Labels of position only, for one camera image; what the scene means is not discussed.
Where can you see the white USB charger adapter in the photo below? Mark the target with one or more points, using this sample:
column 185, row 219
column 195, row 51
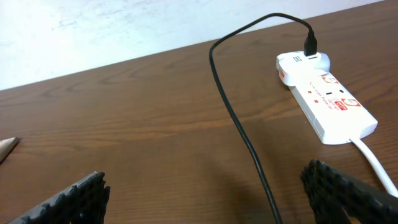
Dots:
column 296, row 67

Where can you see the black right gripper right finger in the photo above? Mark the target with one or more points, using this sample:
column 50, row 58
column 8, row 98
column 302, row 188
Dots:
column 335, row 197

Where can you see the Galaxy S25 Ultra smartphone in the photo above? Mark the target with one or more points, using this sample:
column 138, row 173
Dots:
column 7, row 145

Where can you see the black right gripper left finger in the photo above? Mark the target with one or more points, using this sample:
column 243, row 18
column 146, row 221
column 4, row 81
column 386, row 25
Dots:
column 83, row 202

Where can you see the white power strip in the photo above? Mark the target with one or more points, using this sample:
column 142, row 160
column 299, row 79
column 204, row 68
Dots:
column 333, row 112

